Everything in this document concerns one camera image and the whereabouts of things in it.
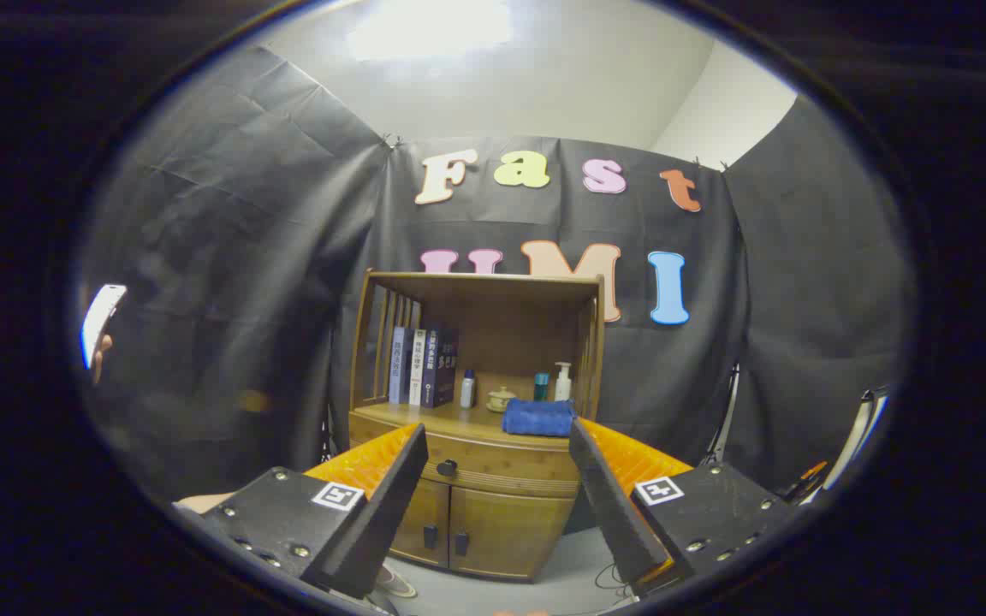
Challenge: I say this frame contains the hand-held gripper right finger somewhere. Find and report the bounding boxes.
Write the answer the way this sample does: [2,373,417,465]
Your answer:
[568,417,802,600]

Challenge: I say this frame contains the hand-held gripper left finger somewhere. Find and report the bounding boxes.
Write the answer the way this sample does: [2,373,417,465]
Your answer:
[172,422,430,600]

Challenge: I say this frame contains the wooden drawer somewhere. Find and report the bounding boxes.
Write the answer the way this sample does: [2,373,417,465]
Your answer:
[347,413,581,499]

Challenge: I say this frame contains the wooden countertop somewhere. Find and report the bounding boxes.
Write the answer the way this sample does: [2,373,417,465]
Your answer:
[354,400,584,453]

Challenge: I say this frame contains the wooden cabinet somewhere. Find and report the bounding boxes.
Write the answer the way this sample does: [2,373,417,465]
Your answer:
[346,269,607,584]

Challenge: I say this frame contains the pale shoe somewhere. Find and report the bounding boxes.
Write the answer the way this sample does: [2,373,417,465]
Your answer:
[373,560,417,600]

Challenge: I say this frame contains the blue towel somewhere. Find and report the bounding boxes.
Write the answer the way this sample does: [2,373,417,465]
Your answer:
[502,398,578,438]

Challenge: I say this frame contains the light blue book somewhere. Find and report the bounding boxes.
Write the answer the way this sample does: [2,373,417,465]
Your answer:
[388,325,413,405]

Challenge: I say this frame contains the white stand pole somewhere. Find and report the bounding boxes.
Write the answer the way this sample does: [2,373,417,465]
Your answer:
[716,366,740,465]

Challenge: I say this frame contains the white book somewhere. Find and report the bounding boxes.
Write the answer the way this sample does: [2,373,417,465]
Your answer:
[408,329,427,406]

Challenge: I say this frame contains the dark navy book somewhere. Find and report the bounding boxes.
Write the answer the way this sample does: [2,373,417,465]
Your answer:
[420,325,460,410]

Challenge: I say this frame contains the person's right leg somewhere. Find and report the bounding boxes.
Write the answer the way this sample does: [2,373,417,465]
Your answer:
[176,492,237,514]

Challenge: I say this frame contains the black electronics box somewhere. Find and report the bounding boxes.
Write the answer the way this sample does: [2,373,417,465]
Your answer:
[780,460,828,501]

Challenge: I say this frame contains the white panel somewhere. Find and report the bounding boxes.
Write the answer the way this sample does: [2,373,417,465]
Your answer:
[818,387,889,506]

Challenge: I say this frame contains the white smartphone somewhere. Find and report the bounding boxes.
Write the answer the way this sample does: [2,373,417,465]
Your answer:
[80,284,128,370]

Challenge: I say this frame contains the thin floor cables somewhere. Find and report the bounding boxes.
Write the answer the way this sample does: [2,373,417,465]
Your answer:
[593,560,635,600]

